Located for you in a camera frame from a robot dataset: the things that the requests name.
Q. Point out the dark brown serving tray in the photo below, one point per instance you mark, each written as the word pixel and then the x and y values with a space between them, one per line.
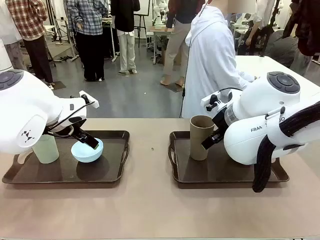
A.
pixel 62 172
pixel 212 172

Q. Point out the person in red plaid shirt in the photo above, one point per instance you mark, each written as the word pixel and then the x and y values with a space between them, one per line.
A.
pixel 27 15

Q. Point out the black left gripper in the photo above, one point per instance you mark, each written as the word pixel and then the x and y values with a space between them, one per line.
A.
pixel 77 123

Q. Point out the white round machine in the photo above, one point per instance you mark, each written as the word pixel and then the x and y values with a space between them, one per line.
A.
pixel 5 55

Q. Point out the pale green tall cup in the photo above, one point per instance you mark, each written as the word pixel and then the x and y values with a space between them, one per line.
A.
pixel 47 152

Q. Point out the white workbench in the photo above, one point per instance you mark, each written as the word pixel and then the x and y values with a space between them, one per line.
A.
pixel 160 31

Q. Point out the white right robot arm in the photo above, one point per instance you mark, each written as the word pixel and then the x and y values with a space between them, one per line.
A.
pixel 262 112

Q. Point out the person in blue plaid shirt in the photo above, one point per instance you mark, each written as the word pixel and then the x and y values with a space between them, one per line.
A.
pixel 85 20

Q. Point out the person in white coat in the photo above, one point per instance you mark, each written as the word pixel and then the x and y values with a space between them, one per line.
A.
pixel 210 62

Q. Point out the brown tall cup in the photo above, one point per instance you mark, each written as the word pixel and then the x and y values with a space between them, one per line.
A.
pixel 198 140

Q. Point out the person white shirt grey trousers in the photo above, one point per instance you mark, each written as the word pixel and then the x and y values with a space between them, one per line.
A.
pixel 13 52

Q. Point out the black floor mat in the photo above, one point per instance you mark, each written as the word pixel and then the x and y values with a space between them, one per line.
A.
pixel 175 87
pixel 58 85

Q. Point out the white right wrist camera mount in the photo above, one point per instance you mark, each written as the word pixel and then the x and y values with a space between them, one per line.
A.
pixel 207 100

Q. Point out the person in dark clothes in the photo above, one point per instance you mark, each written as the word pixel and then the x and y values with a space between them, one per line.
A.
pixel 307 25

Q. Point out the person in beige trousers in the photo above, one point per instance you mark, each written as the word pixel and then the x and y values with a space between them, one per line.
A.
pixel 175 45

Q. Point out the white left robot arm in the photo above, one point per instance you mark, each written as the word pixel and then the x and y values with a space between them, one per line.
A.
pixel 25 105

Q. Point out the light blue bowl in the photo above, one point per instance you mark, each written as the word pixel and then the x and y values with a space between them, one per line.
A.
pixel 85 155

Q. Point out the person black top white trousers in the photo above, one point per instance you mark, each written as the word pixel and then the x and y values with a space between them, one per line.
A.
pixel 125 15

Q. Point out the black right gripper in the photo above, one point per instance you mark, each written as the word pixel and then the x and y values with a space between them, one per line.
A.
pixel 220 120

